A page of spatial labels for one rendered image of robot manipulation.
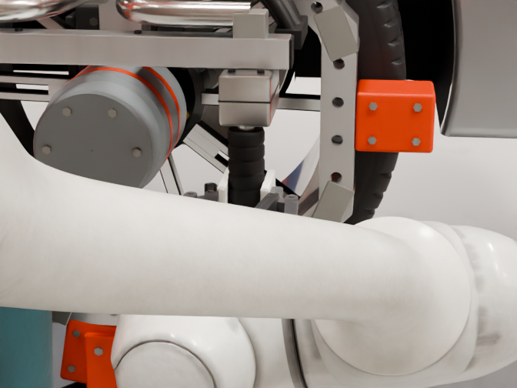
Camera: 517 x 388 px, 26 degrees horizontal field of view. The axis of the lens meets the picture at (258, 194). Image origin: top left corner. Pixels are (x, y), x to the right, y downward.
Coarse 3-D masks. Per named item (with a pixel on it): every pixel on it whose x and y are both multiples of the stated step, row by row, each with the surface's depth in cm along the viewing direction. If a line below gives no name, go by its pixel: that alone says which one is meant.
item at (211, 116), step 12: (204, 0) 169; (216, 0) 169; (228, 0) 169; (240, 0) 169; (252, 0) 169; (276, 24) 169; (216, 72) 168; (216, 84) 169; (216, 108) 175; (204, 120) 175; (216, 120) 175
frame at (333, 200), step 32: (320, 0) 124; (320, 32) 125; (352, 32) 125; (352, 64) 126; (352, 96) 127; (320, 128) 129; (352, 128) 128; (320, 160) 130; (352, 160) 129; (320, 192) 131; (352, 192) 130; (64, 320) 140; (96, 320) 140
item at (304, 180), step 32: (0, 64) 158; (0, 96) 143; (32, 96) 142; (192, 96) 144; (288, 96) 139; (320, 96) 139; (32, 128) 166; (192, 128) 141; (224, 160) 143; (288, 192) 143
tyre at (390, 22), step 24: (360, 0) 132; (384, 0) 132; (360, 24) 132; (384, 24) 133; (360, 48) 133; (384, 48) 133; (360, 72) 134; (384, 72) 134; (360, 168) 138; (384, 168) 138; (360, 192) 139; (360, 216) 140
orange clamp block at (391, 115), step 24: (360, 96) 127; (384, 96) 127; (408, 96) 126; (432, 96) 126; (360, 120) 128; (384, 120) 127; (408, 120) 127; (432, 120) 127; (360, 144) 129; (384, 144) 128; (408, 144) 128; (432, 144) 128
